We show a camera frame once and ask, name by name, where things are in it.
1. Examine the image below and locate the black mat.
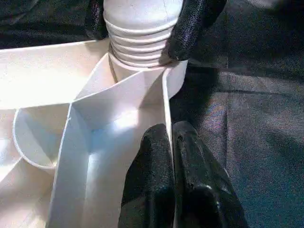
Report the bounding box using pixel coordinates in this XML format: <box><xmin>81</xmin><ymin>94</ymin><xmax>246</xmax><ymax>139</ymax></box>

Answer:
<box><xmin>0</xmin><ymin>0</ymin><xmax>304</xmax><ymax>228</ymax></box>

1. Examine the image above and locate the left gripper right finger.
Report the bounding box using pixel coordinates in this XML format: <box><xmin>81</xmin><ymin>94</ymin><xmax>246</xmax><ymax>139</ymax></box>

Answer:
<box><xmin>172</xmin><ymin>121</ymin><xmax>249</xmax><ymax>228</ymax></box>

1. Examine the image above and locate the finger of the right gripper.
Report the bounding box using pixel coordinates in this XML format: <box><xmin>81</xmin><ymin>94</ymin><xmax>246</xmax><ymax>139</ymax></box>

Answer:
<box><xmin>84</xmin><ymin>0</ymin><xmax>110</xmax><ymax>40</ymax></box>
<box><xmin>166</xmin><ymin>0</ymin><xmax>226</xmax><ymax>61</ymax></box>

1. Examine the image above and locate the white plastic table leg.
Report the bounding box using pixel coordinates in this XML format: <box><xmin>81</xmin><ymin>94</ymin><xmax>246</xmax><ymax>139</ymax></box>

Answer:
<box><xmin>103</xmin><ymin>0</ymin><xmax>183</xmax><ymax>69</ymax></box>

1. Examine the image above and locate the white plastic table top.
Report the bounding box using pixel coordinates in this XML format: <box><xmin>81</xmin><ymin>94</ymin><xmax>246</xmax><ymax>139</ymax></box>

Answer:
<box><xmin>0</xmin><ymin>38</ymin><xmax>188</xmax><ymax>228</ymax></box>

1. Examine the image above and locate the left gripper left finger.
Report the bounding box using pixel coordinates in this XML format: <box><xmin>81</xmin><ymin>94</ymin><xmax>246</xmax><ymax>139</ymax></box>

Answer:
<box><xmin>120</xmin><ymin>123</ymin><xmax>177</xmax><ymax>228</ymax></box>

